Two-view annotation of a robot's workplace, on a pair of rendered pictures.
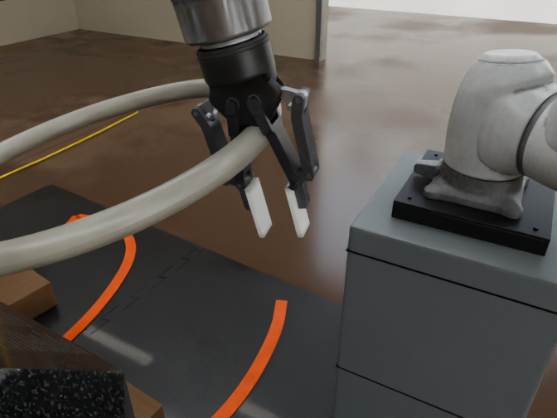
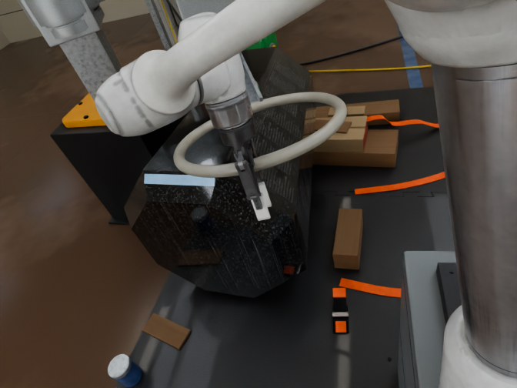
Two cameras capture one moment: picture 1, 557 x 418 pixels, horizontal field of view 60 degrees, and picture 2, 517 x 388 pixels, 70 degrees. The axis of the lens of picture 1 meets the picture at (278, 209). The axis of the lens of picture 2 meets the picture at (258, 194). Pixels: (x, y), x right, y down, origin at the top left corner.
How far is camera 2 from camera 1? 0.82 m
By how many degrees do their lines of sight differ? 66
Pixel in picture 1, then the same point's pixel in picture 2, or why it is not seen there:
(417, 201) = (450, 278)
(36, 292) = (385, 155)
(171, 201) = (194, 172)
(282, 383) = not seen: hidden behind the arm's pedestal
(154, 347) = (404, 229)
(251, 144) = (231, 169)
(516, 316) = not seen: outside the picture
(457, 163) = not seen: hidden behind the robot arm
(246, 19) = (216, 123)
